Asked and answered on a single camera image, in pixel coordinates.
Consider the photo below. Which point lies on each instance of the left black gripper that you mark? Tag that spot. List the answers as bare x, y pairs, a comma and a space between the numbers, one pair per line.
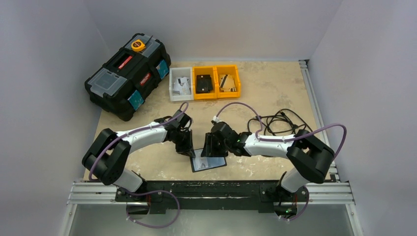
187, 149

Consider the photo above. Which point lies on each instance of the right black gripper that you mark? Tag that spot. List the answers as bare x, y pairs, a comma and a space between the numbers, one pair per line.
212, 143

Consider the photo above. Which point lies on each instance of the black leather card holder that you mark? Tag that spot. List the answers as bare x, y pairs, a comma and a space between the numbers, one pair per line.
215, 162

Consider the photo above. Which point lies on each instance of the gold credit card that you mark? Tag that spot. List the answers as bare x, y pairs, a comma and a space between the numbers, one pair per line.
226, 82

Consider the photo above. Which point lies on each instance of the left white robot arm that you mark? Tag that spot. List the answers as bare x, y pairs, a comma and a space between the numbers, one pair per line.
107, 156

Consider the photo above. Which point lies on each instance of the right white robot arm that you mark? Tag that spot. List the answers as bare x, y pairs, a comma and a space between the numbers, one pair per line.
310, 157

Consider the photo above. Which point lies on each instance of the silver credit cards stack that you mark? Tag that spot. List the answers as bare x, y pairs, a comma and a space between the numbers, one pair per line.
182, 85

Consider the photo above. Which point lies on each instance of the gold credit cards stack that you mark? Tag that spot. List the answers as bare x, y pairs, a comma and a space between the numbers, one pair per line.
231, 90

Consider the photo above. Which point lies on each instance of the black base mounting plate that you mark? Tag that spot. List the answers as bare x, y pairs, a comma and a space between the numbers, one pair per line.
263, 196

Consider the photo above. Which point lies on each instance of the white plastic bin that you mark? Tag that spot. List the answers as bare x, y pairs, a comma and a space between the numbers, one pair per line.
180, 72

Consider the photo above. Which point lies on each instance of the middle yellow plastic bin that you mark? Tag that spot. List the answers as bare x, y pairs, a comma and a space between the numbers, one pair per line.
201, 70

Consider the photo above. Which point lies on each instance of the yellow plastic bin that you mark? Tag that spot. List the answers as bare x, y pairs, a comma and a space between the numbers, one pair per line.
233, 70
201, 70

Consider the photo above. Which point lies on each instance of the right yellow plastic bin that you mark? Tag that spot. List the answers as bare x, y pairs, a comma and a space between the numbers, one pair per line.
233, 70

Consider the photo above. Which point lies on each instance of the black plastic toolbox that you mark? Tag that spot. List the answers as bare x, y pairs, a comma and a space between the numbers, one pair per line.
122, 84

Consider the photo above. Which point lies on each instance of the yellow tape measure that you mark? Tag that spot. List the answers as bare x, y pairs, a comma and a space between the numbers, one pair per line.
138, 45

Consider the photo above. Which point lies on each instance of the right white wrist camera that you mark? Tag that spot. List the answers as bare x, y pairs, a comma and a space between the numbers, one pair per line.
216, 120

